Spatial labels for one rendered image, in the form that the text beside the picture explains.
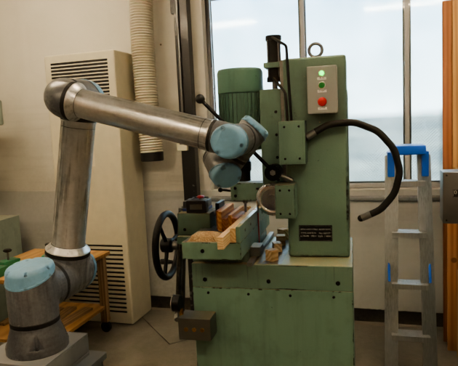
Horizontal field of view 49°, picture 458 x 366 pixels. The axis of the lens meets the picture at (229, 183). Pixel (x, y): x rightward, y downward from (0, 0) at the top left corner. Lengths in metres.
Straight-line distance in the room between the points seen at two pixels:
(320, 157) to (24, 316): 1.10
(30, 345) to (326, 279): 0.97
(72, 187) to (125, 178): 1.65
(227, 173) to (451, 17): 1.99
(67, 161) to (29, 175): 2.41
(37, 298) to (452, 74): 2.38
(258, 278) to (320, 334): 0.29
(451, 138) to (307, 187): 1.40
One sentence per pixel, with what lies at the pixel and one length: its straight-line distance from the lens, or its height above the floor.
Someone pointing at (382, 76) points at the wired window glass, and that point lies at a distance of 3.26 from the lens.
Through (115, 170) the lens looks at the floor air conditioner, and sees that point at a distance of 3.34.
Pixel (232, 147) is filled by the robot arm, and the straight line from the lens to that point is 1.30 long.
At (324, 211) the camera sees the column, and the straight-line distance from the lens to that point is 1.85.
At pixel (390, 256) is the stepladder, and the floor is 0.63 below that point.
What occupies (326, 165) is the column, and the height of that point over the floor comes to 1.13.
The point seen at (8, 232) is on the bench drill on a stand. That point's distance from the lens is 3.97.
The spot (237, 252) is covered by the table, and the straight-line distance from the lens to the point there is 1.72.
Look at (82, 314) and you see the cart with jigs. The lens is 3.28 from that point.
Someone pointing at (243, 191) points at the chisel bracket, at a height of 1.04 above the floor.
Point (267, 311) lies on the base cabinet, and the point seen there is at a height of 0.63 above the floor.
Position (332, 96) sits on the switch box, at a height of 1.37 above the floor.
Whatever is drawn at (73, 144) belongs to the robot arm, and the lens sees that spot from 1.68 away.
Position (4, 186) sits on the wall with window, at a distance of 4.26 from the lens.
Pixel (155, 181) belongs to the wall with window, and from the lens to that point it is 3.54.
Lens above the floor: 1.30
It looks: 7 degrees down
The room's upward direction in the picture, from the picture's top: 3 degrees counter-clockwise
